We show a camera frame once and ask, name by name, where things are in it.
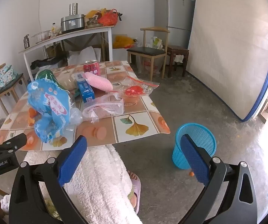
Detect blue plastic wrapper bag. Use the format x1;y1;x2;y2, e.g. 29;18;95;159
27;78;72;144

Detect red drink can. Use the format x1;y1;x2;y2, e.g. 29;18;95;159
83;60;101;76

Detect cardboard box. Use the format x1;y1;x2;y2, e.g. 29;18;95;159
46;42;64;58

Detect yellow cloth bag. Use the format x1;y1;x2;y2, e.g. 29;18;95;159
113;35;134;49

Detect silver refrigerator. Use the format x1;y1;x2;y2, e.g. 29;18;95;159
154;0;195;49

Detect pink clear plastic wrapper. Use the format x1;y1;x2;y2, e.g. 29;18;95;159
82;93;125;123

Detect green bottle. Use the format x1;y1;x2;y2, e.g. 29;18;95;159
35;69;65;90

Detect purple slipper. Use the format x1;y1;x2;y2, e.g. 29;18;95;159
127;171;141;214

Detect silver rice cooker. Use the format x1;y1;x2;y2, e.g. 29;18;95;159
61;15;86;33

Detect yellow plastic bag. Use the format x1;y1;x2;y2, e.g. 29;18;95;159
85;9;107;20

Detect red plastic bag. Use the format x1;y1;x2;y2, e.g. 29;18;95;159
98;9;118;27

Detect steel cylinder container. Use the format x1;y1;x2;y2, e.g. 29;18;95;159
69;3;79;16

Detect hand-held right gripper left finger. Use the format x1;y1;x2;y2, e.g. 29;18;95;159
9;135;89;224

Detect pink mesh sponge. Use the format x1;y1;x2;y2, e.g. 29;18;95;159
83;72;114;91

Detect white mattress with blue edge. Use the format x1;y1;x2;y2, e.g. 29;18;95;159
186;0;268;122

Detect leaf patterned tablecloth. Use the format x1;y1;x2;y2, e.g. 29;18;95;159
2;61;171;151

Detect blue carton box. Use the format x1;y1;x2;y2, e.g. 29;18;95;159
76;73;95;103

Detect clear plastic bag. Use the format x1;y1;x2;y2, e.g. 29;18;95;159
137;57;162;75

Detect black plastic bag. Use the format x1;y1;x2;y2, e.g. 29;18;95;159
30;57;68;70

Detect wooden chair with black seat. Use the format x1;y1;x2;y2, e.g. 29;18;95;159
127;27;170;81

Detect clear zip bag red contents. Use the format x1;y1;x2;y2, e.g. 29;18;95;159
122;75;160;98

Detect white side table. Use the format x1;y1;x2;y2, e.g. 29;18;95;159
19;25;114;82

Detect wooden side table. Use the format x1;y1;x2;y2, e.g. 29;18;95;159
0;63;28;115

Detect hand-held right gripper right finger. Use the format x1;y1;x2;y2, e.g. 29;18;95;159
180;134;263;224

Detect white cloth bundle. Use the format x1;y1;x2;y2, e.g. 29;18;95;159
67;46;102;67

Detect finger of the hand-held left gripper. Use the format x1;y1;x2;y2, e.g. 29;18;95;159
0;133;27;154

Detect dark wooden stool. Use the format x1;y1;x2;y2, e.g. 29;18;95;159
166;45;190;78

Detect blue plastic waste basket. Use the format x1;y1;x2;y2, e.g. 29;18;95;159
173;123;217;170

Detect clear glass container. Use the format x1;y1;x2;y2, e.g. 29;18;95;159
32;30;51;43

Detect white shopping bag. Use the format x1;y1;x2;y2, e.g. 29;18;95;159
148;36;166;50

